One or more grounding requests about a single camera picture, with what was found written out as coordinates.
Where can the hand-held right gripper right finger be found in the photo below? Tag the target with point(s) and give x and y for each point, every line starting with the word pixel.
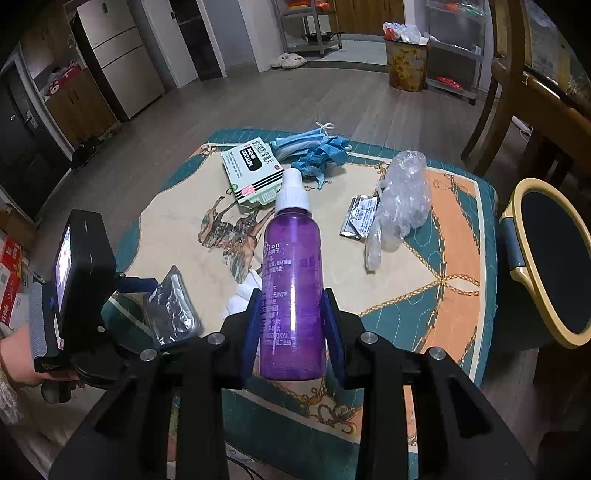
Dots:
pixel 334 332

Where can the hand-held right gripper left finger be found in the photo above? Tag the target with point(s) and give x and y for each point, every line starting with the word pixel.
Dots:
pixel 251 332

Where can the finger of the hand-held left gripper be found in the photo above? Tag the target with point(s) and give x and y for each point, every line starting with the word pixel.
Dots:
pixel 136 285

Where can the white tissue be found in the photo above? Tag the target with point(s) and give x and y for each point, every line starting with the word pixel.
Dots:
pixel 240 295

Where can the silver foil tray pack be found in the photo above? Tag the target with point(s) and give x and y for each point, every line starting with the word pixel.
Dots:
pixel 171 304

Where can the purple plastic bottle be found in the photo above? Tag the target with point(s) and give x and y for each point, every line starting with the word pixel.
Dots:
pixel 291 277

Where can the small silver packet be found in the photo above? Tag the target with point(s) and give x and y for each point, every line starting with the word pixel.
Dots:
pixel 360 217

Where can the clear plastic bag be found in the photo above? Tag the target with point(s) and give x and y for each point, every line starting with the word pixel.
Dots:
pixel 404 194

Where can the white green medicine box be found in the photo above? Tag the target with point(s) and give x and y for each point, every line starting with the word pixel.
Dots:
pixel 249 170

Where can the blue glove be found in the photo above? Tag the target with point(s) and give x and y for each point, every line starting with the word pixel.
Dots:
pixel 323 154

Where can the blue face mask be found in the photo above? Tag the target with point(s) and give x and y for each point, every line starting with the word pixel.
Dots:
pixel 295 141

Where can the blue bin with yellow rim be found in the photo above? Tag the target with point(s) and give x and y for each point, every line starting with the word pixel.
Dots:
pixel 554 267

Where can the person's left hand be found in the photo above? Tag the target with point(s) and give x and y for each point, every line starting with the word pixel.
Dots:
pixel 18 355

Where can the red cardboard boxes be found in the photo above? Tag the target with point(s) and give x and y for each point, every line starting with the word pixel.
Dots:
pixel 9 258

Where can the teal orange printed cushion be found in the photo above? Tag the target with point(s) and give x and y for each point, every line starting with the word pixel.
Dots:
pixel 415 286

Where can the black entrance door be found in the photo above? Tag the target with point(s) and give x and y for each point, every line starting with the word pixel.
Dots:
pixel 23 138

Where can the wooden hall cabinet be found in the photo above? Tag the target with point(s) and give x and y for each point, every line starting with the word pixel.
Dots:
pixel 78 110

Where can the silver fridge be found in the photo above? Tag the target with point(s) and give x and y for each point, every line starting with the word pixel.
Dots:
pixel 120 60

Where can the white fluffy slipper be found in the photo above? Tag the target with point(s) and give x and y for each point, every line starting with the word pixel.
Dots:
pixel 295 62
pixel 279 61

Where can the floral waste bin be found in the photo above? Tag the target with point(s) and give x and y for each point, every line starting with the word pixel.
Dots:
pixel 406 64

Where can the white power strip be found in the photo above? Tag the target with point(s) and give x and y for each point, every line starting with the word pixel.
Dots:
pixel 521 127

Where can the wooden chair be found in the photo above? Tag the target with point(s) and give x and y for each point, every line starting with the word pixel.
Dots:
pixel 508 92

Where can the metal shelf rack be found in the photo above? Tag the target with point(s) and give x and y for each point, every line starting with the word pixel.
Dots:
pixel 314 27

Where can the grey trolley shelf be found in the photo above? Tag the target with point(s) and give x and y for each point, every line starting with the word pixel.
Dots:
pixel 455 50

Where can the crumpled white plastic bags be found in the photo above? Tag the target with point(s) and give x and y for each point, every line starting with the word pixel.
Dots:
pixel 406 32

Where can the wooden kitchen cabinet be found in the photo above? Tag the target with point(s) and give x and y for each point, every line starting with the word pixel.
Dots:
pixel 374 11

